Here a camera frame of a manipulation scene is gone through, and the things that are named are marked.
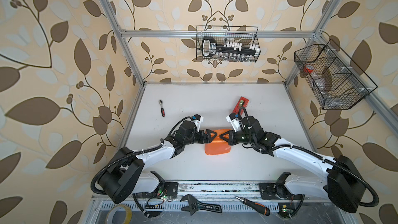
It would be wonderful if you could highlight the black wire basket right wall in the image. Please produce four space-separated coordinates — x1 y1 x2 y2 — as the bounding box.
294 39 378 110

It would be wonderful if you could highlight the black wire basket wall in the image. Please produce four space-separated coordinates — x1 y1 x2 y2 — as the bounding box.
196 25 261 63
294 39 378 110

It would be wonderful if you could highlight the red tape dispenser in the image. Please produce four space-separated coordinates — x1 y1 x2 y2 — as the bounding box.
233 96 249 115

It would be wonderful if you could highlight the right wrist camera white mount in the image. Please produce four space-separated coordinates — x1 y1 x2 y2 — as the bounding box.
226 106 247 133

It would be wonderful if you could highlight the black wire basket back wall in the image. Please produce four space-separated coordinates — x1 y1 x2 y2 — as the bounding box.
196 25 261 63

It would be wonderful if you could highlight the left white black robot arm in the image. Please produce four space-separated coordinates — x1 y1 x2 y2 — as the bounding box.
90 116 218 204

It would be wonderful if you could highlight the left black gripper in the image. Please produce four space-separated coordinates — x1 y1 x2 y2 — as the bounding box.
183 129 218 147

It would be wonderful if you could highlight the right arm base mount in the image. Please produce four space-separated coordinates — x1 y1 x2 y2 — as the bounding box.
258 172 304 200

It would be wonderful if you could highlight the yellow orange wrapping paper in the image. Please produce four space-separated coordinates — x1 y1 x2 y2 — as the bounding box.
204 129 231 156

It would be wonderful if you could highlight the black socket set holder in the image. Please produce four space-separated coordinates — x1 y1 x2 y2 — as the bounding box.
199 36 261 59

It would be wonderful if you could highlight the red cap in basket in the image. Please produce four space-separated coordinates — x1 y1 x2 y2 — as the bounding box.
303 64 315 74

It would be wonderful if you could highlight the small red-handled ratchet wrench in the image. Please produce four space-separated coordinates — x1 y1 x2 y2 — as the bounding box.
159 100 165 117

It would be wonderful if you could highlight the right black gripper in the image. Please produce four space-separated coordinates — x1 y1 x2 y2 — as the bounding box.
219 129 255 145

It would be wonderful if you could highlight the black orange screwdriver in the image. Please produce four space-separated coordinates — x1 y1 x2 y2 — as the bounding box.
235 196 271 216

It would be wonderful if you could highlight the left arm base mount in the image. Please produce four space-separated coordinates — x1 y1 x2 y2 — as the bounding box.
133 171 179 201

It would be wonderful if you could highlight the clear packing tape roll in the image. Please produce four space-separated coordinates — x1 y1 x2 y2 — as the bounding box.
104 204 133 224

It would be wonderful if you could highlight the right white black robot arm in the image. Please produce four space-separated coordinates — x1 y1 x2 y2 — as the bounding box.
220 114 379 213

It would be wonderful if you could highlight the black adjustable wrench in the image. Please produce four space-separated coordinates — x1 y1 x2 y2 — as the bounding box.
180 194 223 216

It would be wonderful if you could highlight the aluminium front rail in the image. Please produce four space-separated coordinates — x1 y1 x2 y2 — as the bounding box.
90 179 352 203

